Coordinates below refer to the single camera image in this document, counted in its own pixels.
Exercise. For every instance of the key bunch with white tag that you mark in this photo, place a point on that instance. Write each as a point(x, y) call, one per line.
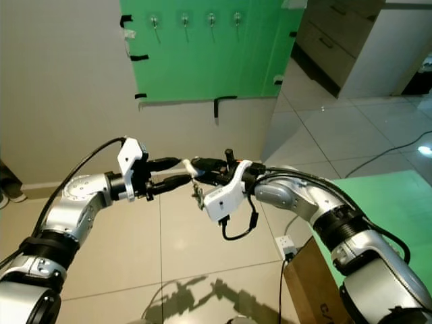
point(187, 166)

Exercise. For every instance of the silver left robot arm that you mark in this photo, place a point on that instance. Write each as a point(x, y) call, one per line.
point(81, 201)

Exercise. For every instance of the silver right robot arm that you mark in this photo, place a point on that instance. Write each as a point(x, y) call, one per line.
point(290, 192)

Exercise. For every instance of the white power strip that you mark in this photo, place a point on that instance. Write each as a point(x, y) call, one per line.
point(285, 248)

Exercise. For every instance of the black and white tape piece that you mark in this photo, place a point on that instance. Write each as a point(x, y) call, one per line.
point(279, 79)

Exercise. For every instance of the grey slipper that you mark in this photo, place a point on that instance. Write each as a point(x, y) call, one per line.
point(10, 190)

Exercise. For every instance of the brown cardboard table base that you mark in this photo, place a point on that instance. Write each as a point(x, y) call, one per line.
point(314, 290)

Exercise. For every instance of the green table mat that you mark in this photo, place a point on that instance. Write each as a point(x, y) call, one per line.
point(398, 196)

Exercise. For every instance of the white drawer cabinet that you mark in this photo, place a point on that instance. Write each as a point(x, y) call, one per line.
point(385, 47)

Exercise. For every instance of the low black furniture unit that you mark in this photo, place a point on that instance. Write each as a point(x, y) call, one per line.
point(420, 81)

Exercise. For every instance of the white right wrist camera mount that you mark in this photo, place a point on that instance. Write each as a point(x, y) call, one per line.
point(221, 201)

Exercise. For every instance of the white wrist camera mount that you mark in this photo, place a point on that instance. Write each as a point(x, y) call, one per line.
point(221, 201)
point(130, 155)

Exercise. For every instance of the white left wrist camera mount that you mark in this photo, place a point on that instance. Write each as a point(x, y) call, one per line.
point(130, 155)

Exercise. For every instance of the green wall board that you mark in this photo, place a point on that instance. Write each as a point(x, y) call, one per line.
point(196, 67)

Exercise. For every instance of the clear wall hook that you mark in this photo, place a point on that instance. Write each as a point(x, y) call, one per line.
point(211, 19)
point(154, 23)
point(184, 21)
point(237, 17)

